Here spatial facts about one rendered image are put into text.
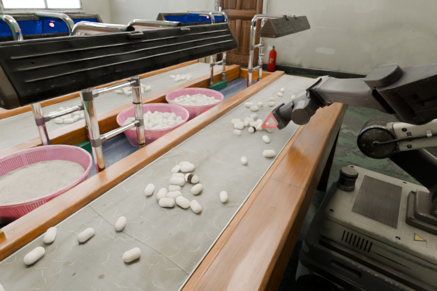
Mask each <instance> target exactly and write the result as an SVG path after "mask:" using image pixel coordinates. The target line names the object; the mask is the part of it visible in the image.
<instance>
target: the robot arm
mask: <svg viewBox="0 0 437 291"><path fill-rule="evenodd" d="M305 91H307V92H306V93H305V94H303V95H301V96H299V97H298V98H296V99H294V100H293V101H290V102H289V103H287V104H285V103H282V104H280V105H278V106H277V107H276V108H274V109H273V110H272V111H271V112H270V113H269V115H268V116H267V117H266V119H265V120H264V122H263V123H262V124H261V126H262V128H263V129H268V128H273V129H279V130H281V129H283V128H285V127H286V126H287V125H288V124H289V122H290V121H291V120H292V121H293V122H294V123H295V124H297V125H305V124H307V123H308V122H309V121H310V118H311V117H312V116H313V115H314V114H315V113H316V111H317V109H319V108H320V107H321V108H324V107H325V106H328V107H329V106H330V105H331V104H333V103H335V102H336V103H344V104H348V105H356V106H360V107H367V108H373V109H377V110H379V111H381V112H383V113H385V114H393V115H394V116H395V117H396V118H397V119H398V120H399V122H403V123H408V124H411V125H426V124H427V123H429V122H431V121H432V120H434V119H437V61H435V62H434V63H433V64H425V65H419V66H410V67H404V68H401V67H400V66H399V65H398V64H385V65H379V66H378V67H377V68H375V69H374V70H373V71H372V72H371V73H370V74H369V75H368V76H367V77H366V78H358V79H337V78H335V77H330V76H329V75H327V76H322V77H318V78H317V79H316V80H314V81H313V82H311V83H310V84H309V85H307V87H306V89H305ZM271 117H272V119H273V120H274V122H275V123H273V124H269V125H266V123H267V122H268V120H269V119H270V118H271Z"/></svg>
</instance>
